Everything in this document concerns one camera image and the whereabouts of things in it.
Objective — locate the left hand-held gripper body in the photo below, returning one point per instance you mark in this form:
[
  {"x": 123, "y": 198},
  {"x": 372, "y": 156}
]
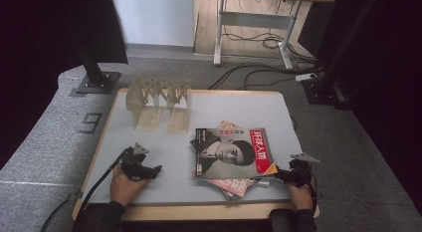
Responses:
[{"x": 132, "y": 165}]

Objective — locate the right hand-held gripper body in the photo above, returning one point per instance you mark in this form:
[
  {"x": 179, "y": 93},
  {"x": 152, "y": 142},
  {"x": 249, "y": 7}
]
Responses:
[{"x": 300, "y": 172}]

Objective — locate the beige expandable book rack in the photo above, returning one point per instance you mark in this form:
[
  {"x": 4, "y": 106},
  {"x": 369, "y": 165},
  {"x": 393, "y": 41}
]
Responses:
[{"x": 149, "y": 120}]

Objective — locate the red planet cover magazine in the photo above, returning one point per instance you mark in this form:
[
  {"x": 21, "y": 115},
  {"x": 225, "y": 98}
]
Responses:
[{"x": 232, "y": 187}]

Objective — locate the grey portrait cover magazine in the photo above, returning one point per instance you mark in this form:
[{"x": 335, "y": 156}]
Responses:
[{"x": 229, "y": 152}]

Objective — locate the person's right hand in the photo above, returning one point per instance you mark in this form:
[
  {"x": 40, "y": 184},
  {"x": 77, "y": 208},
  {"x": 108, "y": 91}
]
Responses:
[{"x": 303, "y": 197}]

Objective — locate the person's left hand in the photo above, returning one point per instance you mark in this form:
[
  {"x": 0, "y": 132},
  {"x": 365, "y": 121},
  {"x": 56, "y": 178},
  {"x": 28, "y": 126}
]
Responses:
[{"x": 124, "y": 190}]

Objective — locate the black armrest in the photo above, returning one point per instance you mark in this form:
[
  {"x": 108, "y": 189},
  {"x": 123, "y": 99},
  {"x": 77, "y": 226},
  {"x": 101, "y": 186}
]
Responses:
[{"x": 280, "y": 222}]

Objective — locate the wooden table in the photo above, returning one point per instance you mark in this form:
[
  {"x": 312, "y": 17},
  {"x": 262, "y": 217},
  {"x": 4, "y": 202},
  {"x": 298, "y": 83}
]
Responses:
[{"x": 199, "y": 212}]

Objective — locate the black slanted stand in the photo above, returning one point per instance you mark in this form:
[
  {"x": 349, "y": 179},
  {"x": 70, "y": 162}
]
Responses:
[{"x": 326, "y": 92}]

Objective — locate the white power strip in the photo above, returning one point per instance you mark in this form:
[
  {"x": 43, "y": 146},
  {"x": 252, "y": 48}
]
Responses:
[{"x": 306, "y": 77}]

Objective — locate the black curtain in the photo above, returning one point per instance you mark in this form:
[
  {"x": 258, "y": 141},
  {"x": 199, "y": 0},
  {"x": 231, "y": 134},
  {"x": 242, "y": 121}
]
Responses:
[
  {"x": 40, "y": 43},
  {"x": 391, "y": 76}
]

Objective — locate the black stand with base plate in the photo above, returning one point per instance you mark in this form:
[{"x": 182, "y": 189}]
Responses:
[{"x": 99, "y": 82}]

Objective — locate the white metal desk frame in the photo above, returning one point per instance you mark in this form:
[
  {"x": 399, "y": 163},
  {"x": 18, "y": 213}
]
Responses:
[{"x": 252, "y": 20}]

